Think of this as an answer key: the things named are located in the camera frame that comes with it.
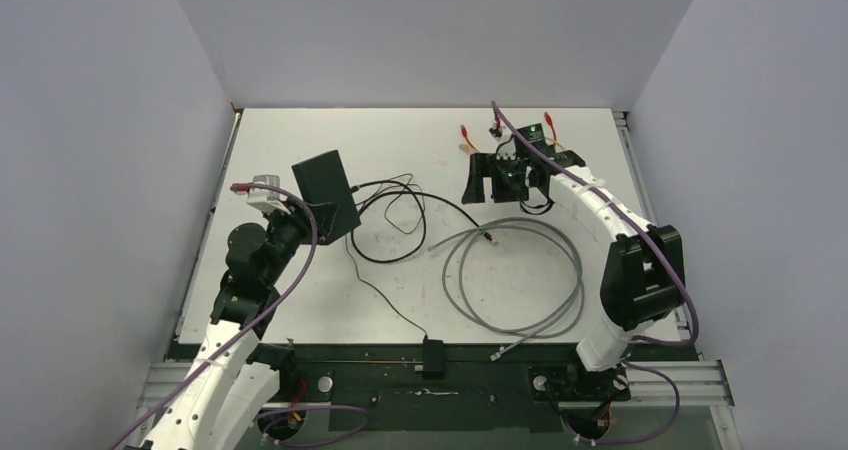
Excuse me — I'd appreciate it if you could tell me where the dark grey network switch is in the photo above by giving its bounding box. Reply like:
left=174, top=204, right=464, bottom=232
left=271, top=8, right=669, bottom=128
left=292, top=150, right=361, bottom=236

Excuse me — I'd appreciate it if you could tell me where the thin black power cable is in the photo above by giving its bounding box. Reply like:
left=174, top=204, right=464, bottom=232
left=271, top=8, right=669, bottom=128
left=343, top=173, right=439, bottom=341

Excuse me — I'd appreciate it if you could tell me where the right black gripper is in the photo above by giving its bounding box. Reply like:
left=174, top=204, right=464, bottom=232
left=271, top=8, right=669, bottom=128
left=462, top=153, right=528, bottom=205

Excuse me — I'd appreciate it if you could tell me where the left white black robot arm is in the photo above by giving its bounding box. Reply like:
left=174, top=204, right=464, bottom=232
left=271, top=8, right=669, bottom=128
left=138, top=200, right=339, bottom=449

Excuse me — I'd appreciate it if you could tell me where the red ethernet cable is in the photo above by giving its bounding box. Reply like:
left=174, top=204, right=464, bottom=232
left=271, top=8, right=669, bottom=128
left=458, top=110, right=564, bottom=153

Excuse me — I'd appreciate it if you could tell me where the thick black ethernet cable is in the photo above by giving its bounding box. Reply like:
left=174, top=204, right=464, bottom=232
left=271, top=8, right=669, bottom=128
left=349, top=180, right=501, bottom=265

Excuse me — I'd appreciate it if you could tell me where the aluminium front rail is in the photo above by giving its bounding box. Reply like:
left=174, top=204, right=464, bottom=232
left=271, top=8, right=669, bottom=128
left=137, top=360, right=737, bottom=410

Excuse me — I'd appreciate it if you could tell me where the grey ethernet cable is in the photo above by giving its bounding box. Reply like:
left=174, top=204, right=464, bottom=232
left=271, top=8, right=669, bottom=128
left=427, top=217, right=587, bottom=362

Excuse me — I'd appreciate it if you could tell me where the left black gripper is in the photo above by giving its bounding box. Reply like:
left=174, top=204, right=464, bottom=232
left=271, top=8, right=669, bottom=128
left=261, top=196, right=337, bottom=286

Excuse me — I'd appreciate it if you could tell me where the black power adapter box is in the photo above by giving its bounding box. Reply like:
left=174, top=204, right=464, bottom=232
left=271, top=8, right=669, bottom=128
left=416, top=337, right=446, bottom=379

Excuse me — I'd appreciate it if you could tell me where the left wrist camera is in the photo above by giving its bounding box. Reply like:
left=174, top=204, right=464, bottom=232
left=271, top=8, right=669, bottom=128
left=246, top=174, right=286, bottom=214

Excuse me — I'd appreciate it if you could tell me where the aluminium right side rail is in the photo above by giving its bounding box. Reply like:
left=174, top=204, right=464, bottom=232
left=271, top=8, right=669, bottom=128
left=613, top=109, right=701, bottom=336

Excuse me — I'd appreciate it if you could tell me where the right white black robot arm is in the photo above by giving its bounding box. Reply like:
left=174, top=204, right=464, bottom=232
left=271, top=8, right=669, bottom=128
left=461, top=124, right=689, bottom=399

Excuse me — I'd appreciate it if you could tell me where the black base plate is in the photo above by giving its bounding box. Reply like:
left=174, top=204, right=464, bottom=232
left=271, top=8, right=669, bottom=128
left=269, top=343, right=631, bottom=433

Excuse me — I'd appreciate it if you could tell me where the aluminium left side rail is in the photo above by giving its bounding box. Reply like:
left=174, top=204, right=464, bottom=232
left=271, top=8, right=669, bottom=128
left=172, top=109, right=244, bottom=342

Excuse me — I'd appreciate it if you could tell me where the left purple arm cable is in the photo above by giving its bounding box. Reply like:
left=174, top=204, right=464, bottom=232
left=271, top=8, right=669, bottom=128
left=109, top=180, right=372, bottom=450

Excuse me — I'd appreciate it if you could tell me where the aluminium rail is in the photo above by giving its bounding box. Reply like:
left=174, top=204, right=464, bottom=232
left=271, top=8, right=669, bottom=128
left=613, top=109, right=701, bottom=336
left=137, top=360, right=737, bottom=410
left=172, top=109, right=244, bottom=342

